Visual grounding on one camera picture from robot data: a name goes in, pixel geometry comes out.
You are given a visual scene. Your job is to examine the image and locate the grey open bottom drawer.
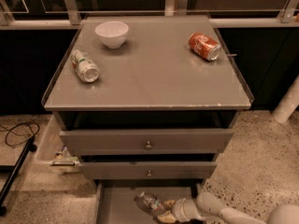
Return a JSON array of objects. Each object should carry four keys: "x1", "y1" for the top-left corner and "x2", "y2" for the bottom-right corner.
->
[{"x1": 94, "y1": 179, "x2": 201, "y2": 224}]

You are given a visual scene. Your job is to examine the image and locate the white ceramic bowl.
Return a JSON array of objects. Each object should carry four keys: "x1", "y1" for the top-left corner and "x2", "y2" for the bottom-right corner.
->
[{"x1": 95, "y1": 21, "x2": 129, "y2": 49}]

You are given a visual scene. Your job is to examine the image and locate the clear plastic water bottle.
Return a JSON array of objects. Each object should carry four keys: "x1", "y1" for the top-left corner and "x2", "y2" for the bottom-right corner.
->
[{"x1": 134, "y1": 191, "x2": 169, "y2": 217}]

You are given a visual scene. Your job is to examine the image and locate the silver green soda can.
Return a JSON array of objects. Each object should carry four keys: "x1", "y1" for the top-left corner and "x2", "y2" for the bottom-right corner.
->
[{"x1": 71, "y1": 49, "x2": 100, "y2": 83}]

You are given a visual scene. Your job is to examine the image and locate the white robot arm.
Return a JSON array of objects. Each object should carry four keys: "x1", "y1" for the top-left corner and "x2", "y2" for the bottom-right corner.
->
[{"x1": 158, "y1": 76, "x2": 299, "y2": 224}]

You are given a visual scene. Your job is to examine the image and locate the grey middle drawer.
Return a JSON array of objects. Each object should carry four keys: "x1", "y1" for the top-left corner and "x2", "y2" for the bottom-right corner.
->
[{"x1": 79, "y1": 161, "x2": 217, "y2": 180}]

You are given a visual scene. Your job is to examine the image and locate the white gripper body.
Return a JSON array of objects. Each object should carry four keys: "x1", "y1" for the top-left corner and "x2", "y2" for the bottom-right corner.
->
[{"x1": 172, "y1": 198, "x2": 202, "y2": 222}]

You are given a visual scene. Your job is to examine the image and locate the red cola can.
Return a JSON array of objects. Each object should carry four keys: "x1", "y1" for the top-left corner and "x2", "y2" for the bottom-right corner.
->
[{"x1": 189, "y1": 33, "x2": 221, "y2": 62}]

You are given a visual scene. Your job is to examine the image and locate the clear plastic storage bin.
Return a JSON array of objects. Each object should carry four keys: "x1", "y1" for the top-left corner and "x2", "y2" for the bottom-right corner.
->
[{"x1": 36, "y1": 116, "x2": 79, "y2": 174}]

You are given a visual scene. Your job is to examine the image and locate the grey drawer cabinet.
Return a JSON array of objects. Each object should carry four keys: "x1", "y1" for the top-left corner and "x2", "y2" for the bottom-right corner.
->
[{"x1": 41, "y1": 14, "x2": 254, "y2": 185}]

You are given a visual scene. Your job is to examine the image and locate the grey top drawer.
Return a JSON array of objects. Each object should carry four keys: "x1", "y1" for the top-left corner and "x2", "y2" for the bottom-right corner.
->
[{"x1": 60, "y1": 129, "x2": 233, "y2": 156}]

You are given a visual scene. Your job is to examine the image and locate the black cable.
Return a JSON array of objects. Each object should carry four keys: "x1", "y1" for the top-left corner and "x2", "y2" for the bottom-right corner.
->
[{"x1": 0, "y1": 121, "x2": 41, "y2": 148}]

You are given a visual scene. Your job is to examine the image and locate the black stand leg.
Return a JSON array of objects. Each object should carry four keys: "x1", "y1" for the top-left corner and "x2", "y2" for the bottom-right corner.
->
[{"x1": 0, "y1": 137, "x2": 37, "y2": 217}]

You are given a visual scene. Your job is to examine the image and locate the metal railing frame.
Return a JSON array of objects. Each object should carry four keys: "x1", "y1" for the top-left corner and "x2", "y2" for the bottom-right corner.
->
[{"x1": 1, "y1": 0, "x2": 299, "y2": 30}]

